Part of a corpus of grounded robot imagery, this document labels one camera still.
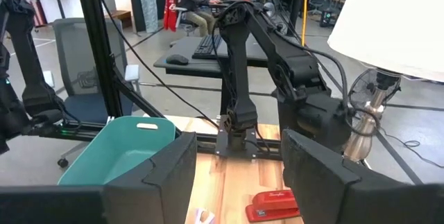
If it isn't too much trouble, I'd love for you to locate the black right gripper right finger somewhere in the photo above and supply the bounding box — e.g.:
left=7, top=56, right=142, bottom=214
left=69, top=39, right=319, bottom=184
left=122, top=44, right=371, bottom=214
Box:
left=281, top=129, right=444, bottom=224

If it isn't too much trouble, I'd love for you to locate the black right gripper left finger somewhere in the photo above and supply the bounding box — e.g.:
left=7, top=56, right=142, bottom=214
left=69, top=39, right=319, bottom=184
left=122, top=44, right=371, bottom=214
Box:
left=103, top=132, right=198, bottom=224

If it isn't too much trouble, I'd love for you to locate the red stapler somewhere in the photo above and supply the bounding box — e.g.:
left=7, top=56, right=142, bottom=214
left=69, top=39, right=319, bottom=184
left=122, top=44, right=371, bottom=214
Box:
left=245, top=189, right=301, bottom=223

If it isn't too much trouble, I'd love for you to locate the teal plastic bin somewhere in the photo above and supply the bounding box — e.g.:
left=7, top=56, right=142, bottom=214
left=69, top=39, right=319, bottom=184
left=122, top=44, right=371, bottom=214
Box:
left=57, top=115, right=178, bottom=187

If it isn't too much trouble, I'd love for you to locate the black floor fan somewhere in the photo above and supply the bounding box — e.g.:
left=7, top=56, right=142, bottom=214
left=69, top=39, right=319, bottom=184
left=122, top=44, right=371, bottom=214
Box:
left=348, top=67, right=402, bottom=114

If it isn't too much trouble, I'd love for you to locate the black computer mouse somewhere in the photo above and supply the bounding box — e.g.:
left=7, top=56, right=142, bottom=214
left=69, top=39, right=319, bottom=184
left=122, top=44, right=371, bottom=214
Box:
left=165, top=53, right=190, bottom=67

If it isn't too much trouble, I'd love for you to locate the black desk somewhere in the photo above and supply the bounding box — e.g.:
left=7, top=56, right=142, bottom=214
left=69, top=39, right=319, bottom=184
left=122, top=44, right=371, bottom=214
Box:
left=153, top=33, right=270, bottom=114

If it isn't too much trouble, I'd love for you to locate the black keyboard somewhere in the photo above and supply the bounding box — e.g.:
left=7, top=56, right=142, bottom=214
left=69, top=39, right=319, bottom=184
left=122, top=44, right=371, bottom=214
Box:
left=191, top=33, right=223, bottom=60

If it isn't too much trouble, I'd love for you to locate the grey mesh office chair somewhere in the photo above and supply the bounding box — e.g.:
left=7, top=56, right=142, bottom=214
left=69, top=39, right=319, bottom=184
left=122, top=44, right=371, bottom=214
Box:
left=43, top=17, right=142, bottom=169

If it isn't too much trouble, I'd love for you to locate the red jacket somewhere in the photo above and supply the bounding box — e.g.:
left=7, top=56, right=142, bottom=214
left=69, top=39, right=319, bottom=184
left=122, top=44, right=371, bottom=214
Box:
left=162, top=0, right=184, bottom=33

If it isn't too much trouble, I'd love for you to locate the wooden bench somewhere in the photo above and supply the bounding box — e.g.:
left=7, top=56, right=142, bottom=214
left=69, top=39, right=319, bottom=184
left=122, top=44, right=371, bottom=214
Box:
left=105, top=8, right=133, bottom=29

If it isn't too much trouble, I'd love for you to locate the table lamp white shade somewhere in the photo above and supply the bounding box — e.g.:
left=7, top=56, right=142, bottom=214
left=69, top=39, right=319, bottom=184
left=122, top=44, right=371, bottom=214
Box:
left=327, top=0, right=444, bottom=163

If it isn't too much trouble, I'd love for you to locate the long black cable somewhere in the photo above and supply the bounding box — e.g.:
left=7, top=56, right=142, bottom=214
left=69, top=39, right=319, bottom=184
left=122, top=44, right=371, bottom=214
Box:
left=92, top=0, right=220, bottom=130

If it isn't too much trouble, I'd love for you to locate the black aluminium rig frame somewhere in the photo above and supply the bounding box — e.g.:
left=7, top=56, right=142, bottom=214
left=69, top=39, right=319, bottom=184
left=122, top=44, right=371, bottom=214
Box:
left=31, top=0, right=282, bottom=155

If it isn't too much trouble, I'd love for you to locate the yellow hanging cord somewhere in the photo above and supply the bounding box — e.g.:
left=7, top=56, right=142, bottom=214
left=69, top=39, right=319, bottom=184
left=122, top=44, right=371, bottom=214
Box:
left=300, top=0, right=309, bottom=47

